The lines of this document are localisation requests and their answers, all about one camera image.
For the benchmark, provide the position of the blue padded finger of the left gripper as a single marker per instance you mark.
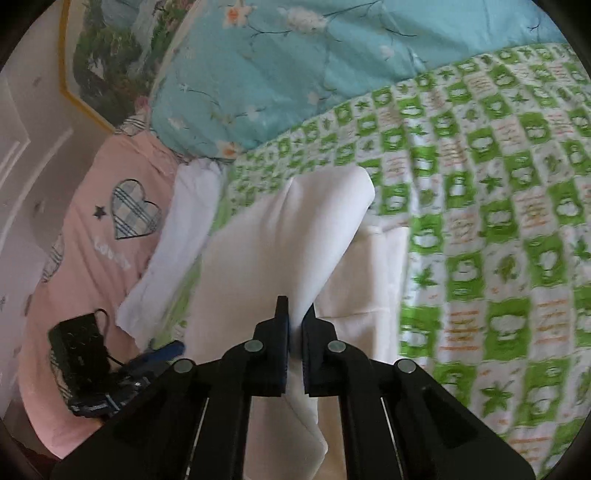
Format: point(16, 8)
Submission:
point(164, 354)

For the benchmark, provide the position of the pink heart pillow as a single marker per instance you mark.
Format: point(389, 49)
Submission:
point(109, 233)

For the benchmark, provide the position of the green patterned bed sheet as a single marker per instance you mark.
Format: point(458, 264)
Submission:
point(487, 162)

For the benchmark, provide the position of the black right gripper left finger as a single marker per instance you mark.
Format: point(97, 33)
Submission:
point(191, 422)

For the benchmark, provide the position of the white fluffy blanket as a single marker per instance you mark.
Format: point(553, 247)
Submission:
point(196, 193)

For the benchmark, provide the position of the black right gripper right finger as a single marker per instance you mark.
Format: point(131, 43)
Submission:
point(397, 421)

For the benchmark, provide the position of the teal floral quilt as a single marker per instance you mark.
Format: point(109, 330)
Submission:
point(240, 72)

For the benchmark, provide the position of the gold framed floral painting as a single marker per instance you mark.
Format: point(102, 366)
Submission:
point(113, 55)

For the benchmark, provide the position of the white large garment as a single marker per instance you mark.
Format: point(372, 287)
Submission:
point(315, 242)

